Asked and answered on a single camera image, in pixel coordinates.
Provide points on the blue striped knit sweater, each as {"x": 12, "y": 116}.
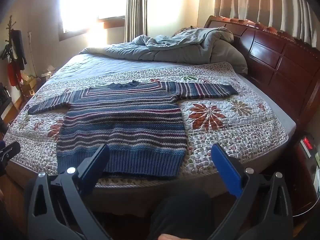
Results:
{"x": 141, "y": 123}

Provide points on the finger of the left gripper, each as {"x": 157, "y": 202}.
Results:
{"x": 9, "y": 151}

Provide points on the coat rack with clothes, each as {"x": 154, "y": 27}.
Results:
{"x": 14, "y": 53}

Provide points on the red digital clock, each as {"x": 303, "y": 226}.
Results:
{"x": 308, "y": 146}

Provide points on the grey rumpled duvet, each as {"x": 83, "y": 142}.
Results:
{"x": 193, "y": 46}

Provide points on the grey window curtain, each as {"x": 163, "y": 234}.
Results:
{"x": 135, "y": 19}

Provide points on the floral quilted bedspread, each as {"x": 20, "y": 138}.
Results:
{"x": 249, "y": 126}

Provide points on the person's dark trouser leg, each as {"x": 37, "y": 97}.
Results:
{"x": 187, "y": 215}

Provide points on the bright window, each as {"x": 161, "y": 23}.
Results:
{"x": 78, "y": 15}

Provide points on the beige striped curtain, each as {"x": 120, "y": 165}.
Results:
{"x": 296, "y": 17}

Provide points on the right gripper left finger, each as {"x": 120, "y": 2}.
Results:
{"x": 56, "y": 209}

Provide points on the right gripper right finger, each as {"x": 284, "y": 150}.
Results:
{"x": 262, "y": 209}

